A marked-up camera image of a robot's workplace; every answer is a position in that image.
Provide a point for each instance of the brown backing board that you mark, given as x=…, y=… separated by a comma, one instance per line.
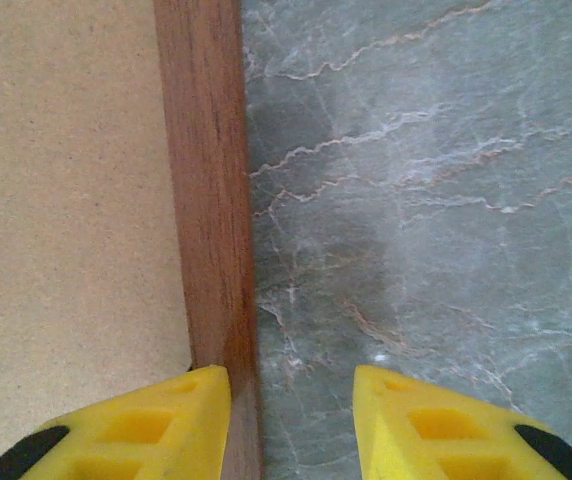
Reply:
x=66, y=175

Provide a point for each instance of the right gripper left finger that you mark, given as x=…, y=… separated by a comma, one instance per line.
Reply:
x=166, y=425

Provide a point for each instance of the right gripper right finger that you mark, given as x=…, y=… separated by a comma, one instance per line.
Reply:
x=416, y=430

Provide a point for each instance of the brown wooden picture frame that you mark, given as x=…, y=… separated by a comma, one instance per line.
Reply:
x=206, y=175

